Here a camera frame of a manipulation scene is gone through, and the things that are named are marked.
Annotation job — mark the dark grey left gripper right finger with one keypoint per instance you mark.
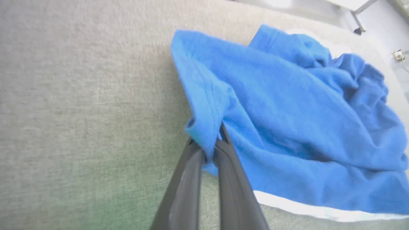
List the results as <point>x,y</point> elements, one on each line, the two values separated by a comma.
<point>235,198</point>

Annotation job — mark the white table leg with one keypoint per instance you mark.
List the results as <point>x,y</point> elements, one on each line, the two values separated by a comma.
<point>354,9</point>

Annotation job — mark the white cloth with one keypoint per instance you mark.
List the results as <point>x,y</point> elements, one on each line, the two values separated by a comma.
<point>306,209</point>

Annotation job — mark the small metal floor object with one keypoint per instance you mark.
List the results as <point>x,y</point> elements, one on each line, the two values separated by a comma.
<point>399,55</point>

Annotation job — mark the grey fabric sofa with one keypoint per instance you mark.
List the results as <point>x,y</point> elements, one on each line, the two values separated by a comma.
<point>80,111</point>

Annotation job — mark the blue garment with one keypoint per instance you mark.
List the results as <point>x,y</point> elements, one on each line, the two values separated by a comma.
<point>287,127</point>

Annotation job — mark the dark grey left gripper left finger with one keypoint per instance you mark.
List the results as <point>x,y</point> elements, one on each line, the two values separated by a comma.
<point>183,191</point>

